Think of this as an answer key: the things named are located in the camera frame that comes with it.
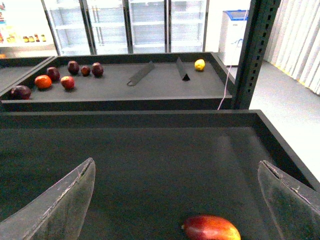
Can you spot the dark red apple right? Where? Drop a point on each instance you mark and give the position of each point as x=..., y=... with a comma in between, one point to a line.
x=97, y=69

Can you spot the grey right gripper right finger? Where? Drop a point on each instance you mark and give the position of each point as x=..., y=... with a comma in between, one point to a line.
x=294, y=207

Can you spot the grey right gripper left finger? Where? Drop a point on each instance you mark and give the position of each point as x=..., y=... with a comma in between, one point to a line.
x=58, y=213

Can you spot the black triangular divider right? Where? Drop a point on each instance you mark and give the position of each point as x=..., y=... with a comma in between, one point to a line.
x=182, y=71

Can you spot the orange tomato fruit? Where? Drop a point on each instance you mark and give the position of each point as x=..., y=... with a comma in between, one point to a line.
x=43, y=82

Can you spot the glass door refrigerator row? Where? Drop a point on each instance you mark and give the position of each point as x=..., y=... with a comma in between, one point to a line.
x=112, y=27

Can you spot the black flat divider left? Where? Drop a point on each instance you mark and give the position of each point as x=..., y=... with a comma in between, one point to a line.
x=143, y=72

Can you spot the small dark red apple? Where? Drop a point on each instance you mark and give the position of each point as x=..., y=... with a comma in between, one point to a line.
x=85, y=71

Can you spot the red yellow apple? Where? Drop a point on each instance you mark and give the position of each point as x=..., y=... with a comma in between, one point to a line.
x=67, y=82

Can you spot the black display tray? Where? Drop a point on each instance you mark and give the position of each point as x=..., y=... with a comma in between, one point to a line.
x=161, y=89
x=153, y=168

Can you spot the dark red apple front left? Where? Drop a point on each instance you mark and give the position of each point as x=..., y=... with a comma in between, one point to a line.
x=20, y=92

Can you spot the black left side tray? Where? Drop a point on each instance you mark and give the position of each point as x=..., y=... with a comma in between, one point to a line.
x=14, y=69

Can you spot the stocked product shelf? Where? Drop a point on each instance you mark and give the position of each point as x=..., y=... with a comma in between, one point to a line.
x=24, y=30

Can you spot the black near display tray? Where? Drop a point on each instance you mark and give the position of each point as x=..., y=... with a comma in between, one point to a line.
x=153, y=168

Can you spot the dark metal rack post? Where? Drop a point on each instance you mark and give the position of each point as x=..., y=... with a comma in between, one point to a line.
x=261, y=18

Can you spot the white chest freezer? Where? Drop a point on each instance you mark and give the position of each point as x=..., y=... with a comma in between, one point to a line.
x=233, y=26

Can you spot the red orange mango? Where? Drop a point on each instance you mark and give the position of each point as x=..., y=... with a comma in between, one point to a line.
x=209, y=227

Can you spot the black far display tray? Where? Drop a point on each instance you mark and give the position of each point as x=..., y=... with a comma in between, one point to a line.
x=161, y=89

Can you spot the dark red apple back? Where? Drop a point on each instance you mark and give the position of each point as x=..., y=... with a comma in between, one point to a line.
x=73, y=67

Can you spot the yellow lemon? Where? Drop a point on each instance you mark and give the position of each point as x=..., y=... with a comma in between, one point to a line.
x=199, y=65

